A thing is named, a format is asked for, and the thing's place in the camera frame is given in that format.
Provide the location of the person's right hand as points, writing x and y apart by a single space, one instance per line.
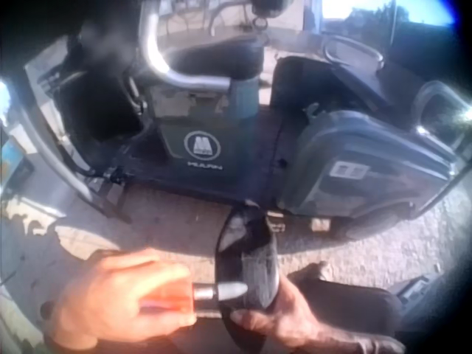
295 317

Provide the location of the grey scooter side panel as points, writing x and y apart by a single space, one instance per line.
372 169

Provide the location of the chrome scooter grab rail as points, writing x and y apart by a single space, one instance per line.
166 62

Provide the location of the person's left hand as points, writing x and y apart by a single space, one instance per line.
99 295

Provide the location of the black scooter seat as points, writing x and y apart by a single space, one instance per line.
217 55

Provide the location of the blue grey scooter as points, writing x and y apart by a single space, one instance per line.
206 147

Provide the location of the person's left fingers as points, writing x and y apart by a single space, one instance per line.
162 273

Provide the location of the black plastic scooter cover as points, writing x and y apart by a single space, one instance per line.
245 254

